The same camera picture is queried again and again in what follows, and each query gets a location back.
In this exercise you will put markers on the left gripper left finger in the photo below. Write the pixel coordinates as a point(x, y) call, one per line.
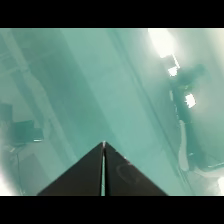
point(83, 176)

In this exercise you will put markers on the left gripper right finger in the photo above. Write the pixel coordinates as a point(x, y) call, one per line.
point(126, 176)

